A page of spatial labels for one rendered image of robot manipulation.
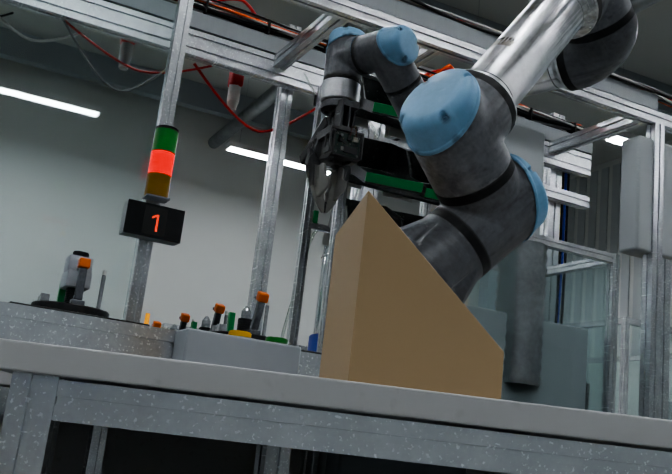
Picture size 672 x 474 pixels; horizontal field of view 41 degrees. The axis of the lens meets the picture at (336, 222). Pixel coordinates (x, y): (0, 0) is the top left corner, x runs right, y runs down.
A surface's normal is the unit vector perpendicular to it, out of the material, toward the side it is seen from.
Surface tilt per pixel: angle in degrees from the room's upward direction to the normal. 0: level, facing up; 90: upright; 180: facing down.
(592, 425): 90
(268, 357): 90
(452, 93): 61
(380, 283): 90
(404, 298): 90
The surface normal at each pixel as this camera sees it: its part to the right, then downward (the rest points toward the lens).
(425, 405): 0.11, -0.24
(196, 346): 0.45, -0.18
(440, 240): 0.18, -0.63
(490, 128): 0.68, 0.00
